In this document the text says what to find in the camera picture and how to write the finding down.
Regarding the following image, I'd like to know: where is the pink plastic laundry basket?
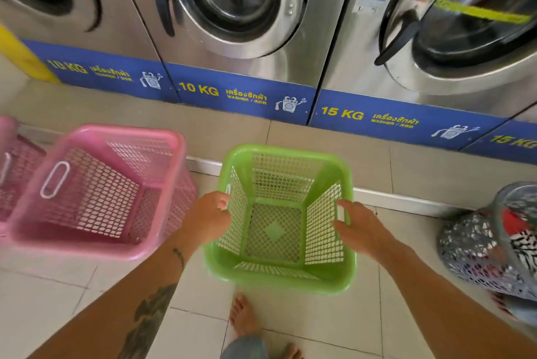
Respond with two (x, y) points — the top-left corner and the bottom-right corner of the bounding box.
(0, 115), (47, 238)
(8, 124), (198, 262)

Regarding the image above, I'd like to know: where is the person's right hand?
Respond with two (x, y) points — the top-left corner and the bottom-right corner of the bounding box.
(332, 199), (403, 263)

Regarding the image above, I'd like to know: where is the green plastic laundry basket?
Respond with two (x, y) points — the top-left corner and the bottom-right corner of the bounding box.
(203, 144), (357, 295)

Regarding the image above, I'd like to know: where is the person's leg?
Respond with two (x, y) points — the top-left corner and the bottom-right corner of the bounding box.
(220, 334), (269, 359)
(503, 295), (537, 328)

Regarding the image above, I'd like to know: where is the person's left leg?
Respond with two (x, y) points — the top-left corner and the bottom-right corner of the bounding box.
(220, 334), (269, 359)

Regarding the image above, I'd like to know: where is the person's left forearm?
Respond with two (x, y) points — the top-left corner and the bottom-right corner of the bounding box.
(27, 237), (202, 359)

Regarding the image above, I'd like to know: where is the person's left hand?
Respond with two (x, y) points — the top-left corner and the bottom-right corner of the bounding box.
(178, 191), (232, 248)

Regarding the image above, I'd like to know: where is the person's right forearm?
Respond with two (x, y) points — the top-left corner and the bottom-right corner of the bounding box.
(379, 241), (537, 359)

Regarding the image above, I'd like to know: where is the grey round perforated basket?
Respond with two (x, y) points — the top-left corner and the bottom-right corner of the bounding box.
(437, 181), (537, 303)

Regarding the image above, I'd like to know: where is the person's left foot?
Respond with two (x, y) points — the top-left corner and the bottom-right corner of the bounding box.
(228, 294), (263, 338)

